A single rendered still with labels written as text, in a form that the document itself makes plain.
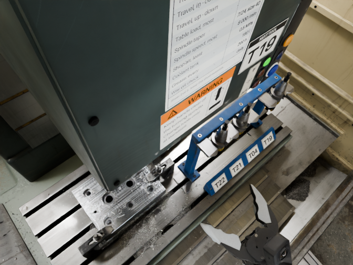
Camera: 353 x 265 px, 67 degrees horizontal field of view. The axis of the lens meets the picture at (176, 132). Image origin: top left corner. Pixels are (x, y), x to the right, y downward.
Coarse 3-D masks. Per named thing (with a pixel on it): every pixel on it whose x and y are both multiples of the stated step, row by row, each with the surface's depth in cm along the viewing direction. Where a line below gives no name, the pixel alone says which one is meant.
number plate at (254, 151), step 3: (255, 147) 124; (249, 150) 123; (252, 150) 124; (255, 150) 125; (258, 150) 126; (246, 153) 122; (249, 153) 123; (252, 153) 124; (255, 153) 125; (258, 153) 126; (246, 156) 122; (249, 156) 123; (252, 156) 124; (255, 156) 126; (249, 159) 124
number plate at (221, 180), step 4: (220, 176) 115; (224, 176) 117; (216, 180) 115; (220, 180) 116; (224, 180) 117; (212, 184) 114; (216, 184) 115; (220, 184) 116; (224, 184) 118; (216, 188) 116
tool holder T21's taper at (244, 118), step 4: (244, 108) 92; (244, 112) 92; (248, 112) 92; (240, 116) 94; (244, 116) 93; (248, 116) 93; (236, 120) 97; (240, 120) 95; (244, 120) 94; (240, 124) 96; (244, 124) 96
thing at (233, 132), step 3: (231, 126) 98; (231, 129) 97; (234, 129) 97; (237, 129) 97; (228, 132) 96; (231, 132) 96; (234, 132) 96; (237, 132) 96; (231, 135) 96; (234, 135) 96; (237, 135) 96; (231, 138) 95; (234, 138) 95
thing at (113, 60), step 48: (0, 0) 16; (48, 0) 16; (96, 0) 18; (144, 0) 21; (288, 0) 39; (0, 48) 47; (48, 48) 18; (96, 48) 21; (144, 48) 25; (48, 96) 26; (96, 96) 25; (144, 96) 31; (96, 144) 31; (144, 144) 40
